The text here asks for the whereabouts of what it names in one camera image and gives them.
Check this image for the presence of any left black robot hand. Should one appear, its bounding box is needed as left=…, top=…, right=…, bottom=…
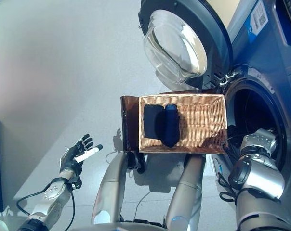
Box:
left=59, top=134, right=104, bottom=175

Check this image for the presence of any blue garment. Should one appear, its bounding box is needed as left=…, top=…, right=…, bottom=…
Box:
left=161, top=103, right=180, bottom=148

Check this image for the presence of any round glass washing machine door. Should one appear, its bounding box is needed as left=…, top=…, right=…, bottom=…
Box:
left=138, top=0, right=233, bottom=91

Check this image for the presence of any grey front-load washing machine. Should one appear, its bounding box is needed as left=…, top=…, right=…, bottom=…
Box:
left=200, top=0, right=291, bottom=231

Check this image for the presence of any left silver robot leg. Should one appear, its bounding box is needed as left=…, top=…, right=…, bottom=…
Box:
left=91, top=151, right=146, bottom=225

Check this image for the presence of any silver robot leg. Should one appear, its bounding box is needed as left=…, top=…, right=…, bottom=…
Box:
left=91, top=151, right=146, bottom=225
left=164, top=154, right=207, bottom=231

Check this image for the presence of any glossy brown wooden stool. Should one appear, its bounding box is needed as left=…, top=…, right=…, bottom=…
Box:
left=120, top=91, right=225, bottom=153

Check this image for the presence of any grey robot torso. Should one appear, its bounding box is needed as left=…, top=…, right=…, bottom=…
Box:
left=70, top=220, right=175, bottom=231

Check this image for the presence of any black folded garment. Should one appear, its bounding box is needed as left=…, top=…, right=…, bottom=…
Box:
left=143, top=104, right=165, bottom=140

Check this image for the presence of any right silver robot leg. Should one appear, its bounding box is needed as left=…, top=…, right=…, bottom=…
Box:
left=164, top=154, right=207, bottom=231

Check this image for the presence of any rectangular wicker laundry basket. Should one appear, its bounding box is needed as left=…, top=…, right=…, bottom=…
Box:
left=138, top=94, right=230, bottom=155

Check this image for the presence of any small blue round sticker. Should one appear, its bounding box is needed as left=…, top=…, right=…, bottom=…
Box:
left=215, top=158, right=225, bottom=176

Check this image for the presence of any white counter cabinet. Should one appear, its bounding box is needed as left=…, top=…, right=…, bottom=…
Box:
left=205, top=0, right=260, bottom=29

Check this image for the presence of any blue white energy label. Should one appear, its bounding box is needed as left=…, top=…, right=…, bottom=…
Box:
left=245, top=3, right=269, bottom=39

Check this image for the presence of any thin white floor cable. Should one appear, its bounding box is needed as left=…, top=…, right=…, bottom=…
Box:
left=105, top=151, right=120, bottom=165
left=134, top=191, right=151, bottom=219

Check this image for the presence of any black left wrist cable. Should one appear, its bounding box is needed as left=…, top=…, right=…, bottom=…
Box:
left=16, top=186, right=76, bottom=231

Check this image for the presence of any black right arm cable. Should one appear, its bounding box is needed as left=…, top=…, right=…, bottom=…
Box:
left=202, top=131, right=244, bottom=203

